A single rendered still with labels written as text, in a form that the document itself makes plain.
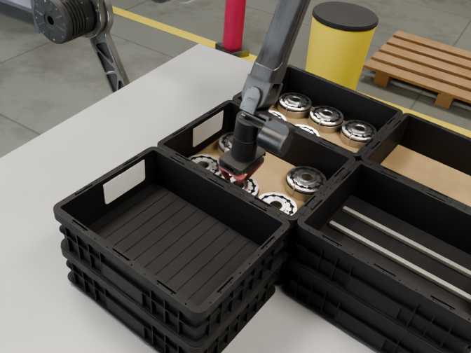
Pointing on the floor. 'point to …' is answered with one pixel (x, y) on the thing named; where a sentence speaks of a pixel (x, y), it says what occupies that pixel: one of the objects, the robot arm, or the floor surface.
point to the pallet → (459, 58)
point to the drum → (340, 41)
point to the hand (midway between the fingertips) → (237, 183)
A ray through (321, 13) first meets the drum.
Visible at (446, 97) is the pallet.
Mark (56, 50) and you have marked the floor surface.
